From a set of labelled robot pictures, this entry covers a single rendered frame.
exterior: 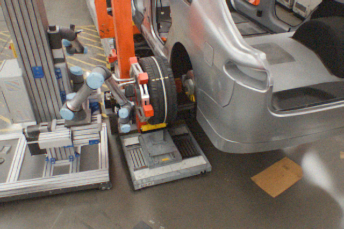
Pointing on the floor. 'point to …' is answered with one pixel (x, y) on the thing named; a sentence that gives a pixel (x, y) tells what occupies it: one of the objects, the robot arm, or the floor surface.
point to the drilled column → (113, 124)
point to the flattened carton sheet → (278, 177)
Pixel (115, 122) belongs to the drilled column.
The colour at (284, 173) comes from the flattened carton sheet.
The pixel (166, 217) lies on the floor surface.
